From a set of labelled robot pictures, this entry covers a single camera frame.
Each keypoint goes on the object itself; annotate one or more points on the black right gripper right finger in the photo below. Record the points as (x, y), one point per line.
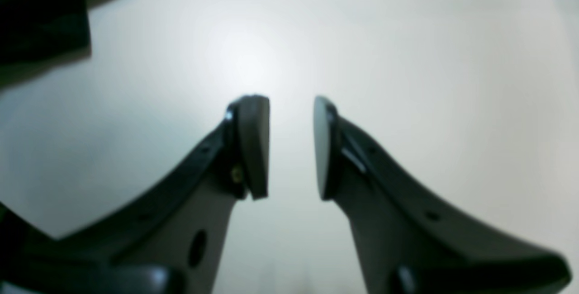
(410, 241)

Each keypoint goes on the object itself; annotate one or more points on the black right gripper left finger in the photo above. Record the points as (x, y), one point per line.
(169, 240)

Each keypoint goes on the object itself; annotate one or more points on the black t-shirt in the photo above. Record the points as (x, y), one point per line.
(40, 30)

